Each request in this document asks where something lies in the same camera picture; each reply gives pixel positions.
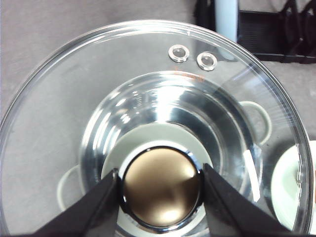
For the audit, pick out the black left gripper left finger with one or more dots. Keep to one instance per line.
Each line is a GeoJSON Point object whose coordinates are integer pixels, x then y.
{"type": "Point", "coordinates": [94, 214]}

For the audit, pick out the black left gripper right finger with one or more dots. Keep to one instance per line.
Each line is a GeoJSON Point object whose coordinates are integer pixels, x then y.
{"type": "Point", "coordinates": [228, 212]}

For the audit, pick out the green plate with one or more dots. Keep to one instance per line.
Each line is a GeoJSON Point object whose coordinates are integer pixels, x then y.
{"type": "Point", "coordinates": [294, 186]}

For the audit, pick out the glass pot lid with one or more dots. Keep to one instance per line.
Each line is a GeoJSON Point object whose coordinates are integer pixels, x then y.
{"type": "Point", "coordinates": [39, 136]}

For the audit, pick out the green electric steamer pot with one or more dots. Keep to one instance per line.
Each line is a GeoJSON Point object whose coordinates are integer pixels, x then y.
{"type": "Point", "coordinates": [158, 130]}

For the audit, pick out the black dish rack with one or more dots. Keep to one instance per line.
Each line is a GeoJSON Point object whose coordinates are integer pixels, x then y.
{"type": "Point", "coordinates": [288, 35]}

